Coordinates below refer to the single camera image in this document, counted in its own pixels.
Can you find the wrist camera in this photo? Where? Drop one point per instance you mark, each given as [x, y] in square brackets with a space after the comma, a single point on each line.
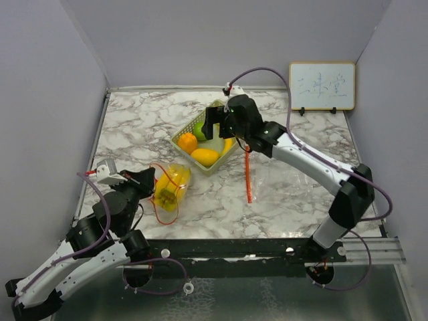
[231, 90]
[106, 173]

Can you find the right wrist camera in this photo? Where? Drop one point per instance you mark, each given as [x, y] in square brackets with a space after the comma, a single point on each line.
[231, 90]

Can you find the clear zip bag red zipper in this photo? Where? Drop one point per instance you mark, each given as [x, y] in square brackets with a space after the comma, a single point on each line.
[162, 216]

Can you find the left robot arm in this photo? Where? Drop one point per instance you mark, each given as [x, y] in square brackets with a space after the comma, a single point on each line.
[97, 243]

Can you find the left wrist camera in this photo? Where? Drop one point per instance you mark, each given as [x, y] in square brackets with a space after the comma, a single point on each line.
[106, 173]

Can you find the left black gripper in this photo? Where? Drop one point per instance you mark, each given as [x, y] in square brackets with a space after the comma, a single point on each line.
[143, 180]

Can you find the yellow mango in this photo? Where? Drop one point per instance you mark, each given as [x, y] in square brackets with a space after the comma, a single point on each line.
[205, 156]

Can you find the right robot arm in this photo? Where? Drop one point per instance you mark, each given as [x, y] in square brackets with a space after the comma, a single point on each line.
[351, 186]

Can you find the small whiteboard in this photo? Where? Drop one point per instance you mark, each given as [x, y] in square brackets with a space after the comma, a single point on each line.
[322, 85]

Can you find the yellow banana bunch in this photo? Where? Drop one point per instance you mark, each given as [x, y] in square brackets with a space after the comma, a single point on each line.
[172, 186]

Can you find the green plastic basket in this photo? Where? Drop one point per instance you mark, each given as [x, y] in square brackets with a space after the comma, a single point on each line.
[217, 144]

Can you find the orange bell pepper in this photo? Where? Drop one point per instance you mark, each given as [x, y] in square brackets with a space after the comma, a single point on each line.
[187, 142]

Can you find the small yellow bananas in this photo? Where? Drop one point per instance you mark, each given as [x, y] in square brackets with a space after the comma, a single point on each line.
[228, 143]

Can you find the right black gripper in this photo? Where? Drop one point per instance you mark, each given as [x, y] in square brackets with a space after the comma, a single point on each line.
[213, 115]

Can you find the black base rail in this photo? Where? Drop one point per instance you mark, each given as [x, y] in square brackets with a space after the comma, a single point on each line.
[239, 258]

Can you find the green lime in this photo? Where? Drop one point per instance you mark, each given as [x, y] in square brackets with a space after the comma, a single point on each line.
[198, 133]

